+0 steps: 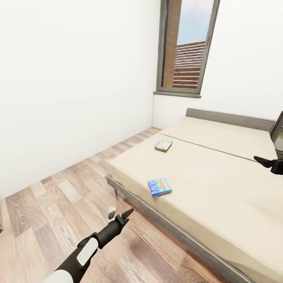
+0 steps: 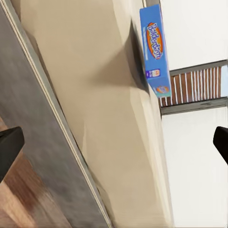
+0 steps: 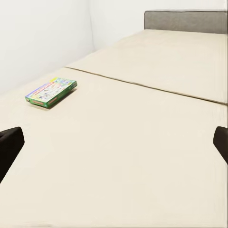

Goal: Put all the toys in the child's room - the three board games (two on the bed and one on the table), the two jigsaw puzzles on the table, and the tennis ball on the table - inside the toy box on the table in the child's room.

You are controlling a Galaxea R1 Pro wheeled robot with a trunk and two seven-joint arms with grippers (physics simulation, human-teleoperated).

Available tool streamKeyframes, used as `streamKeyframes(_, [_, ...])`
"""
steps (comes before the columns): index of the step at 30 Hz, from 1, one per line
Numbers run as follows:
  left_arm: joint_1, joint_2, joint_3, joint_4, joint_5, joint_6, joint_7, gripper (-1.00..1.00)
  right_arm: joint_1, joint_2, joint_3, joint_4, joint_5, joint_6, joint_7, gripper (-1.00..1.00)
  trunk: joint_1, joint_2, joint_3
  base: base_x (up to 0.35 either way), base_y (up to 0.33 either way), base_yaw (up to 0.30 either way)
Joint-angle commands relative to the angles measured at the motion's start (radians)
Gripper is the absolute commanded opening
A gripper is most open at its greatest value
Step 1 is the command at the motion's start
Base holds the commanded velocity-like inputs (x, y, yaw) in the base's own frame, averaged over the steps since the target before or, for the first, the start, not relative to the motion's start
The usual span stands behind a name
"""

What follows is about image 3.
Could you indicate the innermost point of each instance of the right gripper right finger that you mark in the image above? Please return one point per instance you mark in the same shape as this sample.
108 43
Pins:
221 141

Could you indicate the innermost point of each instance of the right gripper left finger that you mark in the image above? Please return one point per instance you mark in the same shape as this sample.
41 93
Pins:
11 142

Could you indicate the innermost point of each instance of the bed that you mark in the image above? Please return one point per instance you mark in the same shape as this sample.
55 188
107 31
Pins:
131 146

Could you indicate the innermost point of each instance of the board game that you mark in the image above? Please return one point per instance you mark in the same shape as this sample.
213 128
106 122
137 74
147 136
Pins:
49 93

